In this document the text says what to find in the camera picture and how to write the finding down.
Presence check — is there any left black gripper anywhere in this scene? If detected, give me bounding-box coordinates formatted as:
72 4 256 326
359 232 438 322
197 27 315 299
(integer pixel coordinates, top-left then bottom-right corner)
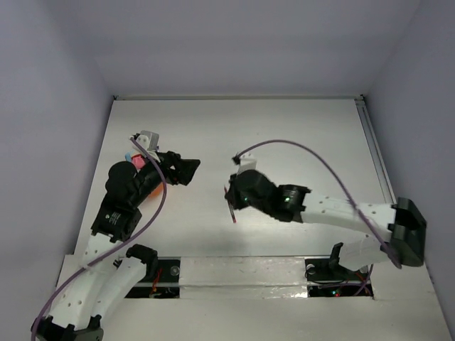
132 148 200 205

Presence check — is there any red gel pen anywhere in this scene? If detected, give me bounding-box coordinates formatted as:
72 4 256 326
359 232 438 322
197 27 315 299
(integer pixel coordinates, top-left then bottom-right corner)
223 186 237 224

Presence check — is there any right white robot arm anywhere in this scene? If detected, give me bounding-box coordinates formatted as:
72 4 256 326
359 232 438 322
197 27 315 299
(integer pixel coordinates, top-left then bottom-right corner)
225 170 427 278

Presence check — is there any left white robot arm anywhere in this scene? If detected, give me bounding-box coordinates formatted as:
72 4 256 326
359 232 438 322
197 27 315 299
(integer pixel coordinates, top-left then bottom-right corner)
31 151 200 340

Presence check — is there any orange pen holder cup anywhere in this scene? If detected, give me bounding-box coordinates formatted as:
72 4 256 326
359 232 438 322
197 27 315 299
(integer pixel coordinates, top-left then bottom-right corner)
148 183 164 198

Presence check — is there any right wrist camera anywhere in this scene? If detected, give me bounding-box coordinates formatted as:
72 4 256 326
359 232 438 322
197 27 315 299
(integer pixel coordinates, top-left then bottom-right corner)
232 152 257 175

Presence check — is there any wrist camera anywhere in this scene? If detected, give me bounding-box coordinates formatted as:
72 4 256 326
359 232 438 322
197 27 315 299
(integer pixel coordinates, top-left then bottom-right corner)
131 130 159 157
232 152 257 175

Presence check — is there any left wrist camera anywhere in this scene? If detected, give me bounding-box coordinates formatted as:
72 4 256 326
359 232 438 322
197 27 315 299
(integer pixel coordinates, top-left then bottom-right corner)
131 130 159 157

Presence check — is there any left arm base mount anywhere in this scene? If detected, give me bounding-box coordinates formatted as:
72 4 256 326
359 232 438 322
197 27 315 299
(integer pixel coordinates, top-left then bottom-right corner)
125 258 181 299

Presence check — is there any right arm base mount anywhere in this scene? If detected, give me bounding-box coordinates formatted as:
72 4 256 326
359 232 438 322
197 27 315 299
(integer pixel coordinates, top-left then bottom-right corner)
304 242 374 298

